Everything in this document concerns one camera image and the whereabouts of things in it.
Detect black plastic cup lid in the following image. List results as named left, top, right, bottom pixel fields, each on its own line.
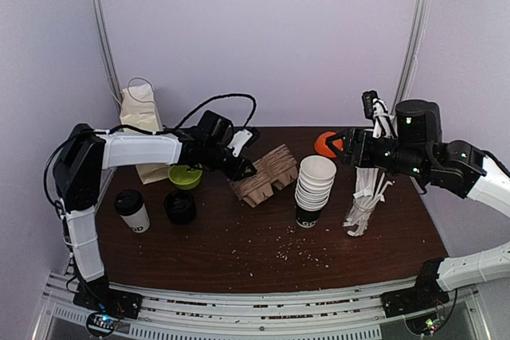
left=114, top=189, right=144, bottom=216

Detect single white paper cup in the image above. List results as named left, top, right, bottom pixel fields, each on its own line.
left=119, top=205, right=150, bottom=234

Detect glass of white wrapped straws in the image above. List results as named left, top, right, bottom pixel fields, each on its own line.
left=343, top=167, right=395, bottom=237

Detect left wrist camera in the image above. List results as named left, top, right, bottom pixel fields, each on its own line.
left=227, top=127, right=260, bottom=158

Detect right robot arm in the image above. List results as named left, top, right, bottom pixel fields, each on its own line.
left=325, top=100, right=509, bottom=310

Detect orange plastic bowl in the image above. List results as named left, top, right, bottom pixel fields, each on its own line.
left=314, top=131, right=343, bottom=158

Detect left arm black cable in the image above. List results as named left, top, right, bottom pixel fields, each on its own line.
left=43, top=94, right=257, bottom=209

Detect stack of cardboard cup carriers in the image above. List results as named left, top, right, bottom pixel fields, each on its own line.
left=230, top=144, right=298, bottom=208

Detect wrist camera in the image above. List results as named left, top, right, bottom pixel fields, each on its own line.
left=227, top=127, right=260, bottom=158
left=362, top=90, right=398, bottom=139

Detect stack of black cup lids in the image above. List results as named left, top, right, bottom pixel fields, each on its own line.
left=163, top=190, right=197, bottom=225

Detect stack of white paper cups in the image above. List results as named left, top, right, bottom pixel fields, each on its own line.
left=294, top=155, right=337, bottom=229

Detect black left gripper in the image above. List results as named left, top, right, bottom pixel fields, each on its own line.
left=203, top=142, right=257, bottom=182

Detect green plastic bowl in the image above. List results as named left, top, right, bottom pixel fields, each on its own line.
left=168, top=165, right=202, bottom=190

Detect white paper takeout bag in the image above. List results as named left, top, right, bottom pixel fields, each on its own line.
left=117, top=77, right=169, bottom=185

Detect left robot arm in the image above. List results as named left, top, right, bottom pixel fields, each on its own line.
left=50, top=123, right=260, bottom=311

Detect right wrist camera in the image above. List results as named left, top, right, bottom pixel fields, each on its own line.
left=362, top=90, right=398, bottom=139

